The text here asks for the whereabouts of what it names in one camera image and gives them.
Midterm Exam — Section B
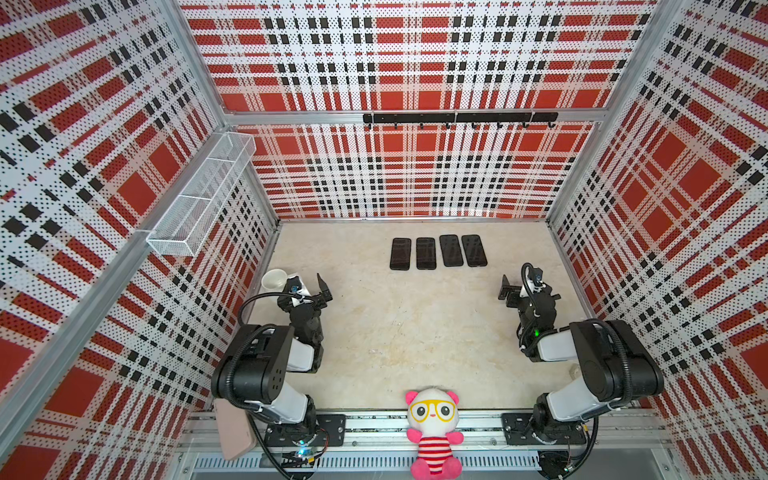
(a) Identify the white wire mesh basket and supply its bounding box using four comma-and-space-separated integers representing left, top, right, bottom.
147, 132, 255, 257

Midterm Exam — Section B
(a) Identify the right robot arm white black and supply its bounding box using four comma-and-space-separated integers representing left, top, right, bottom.
498, 262, 664, 444

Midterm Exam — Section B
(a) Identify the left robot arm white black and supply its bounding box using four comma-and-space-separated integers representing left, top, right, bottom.
211, 275, 333, 442

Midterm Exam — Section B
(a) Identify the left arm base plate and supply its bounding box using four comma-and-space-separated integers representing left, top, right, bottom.
264, 414, 347, 448

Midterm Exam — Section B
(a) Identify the pink panda plush toy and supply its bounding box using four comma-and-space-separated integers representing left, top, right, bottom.
405, 388, 464, 479

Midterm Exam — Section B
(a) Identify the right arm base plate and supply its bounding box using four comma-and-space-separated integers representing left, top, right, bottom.
501, 412, 587, 446

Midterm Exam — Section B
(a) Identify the black phone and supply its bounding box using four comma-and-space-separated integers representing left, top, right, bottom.
461, 234, 488, 267
439, 234, 464, 267

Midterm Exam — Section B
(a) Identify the black phone case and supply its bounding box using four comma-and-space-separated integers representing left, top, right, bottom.
389, 237, 412, 271

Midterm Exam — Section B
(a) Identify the black wall hook rail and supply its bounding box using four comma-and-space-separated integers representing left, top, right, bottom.
362, 112, 559, 126

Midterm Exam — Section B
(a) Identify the white mug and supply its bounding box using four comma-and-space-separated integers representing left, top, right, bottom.
261, 269, 288, 292

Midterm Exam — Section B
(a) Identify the pink phone case at edge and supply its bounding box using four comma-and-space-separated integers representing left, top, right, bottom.
213, 399, 257, 461

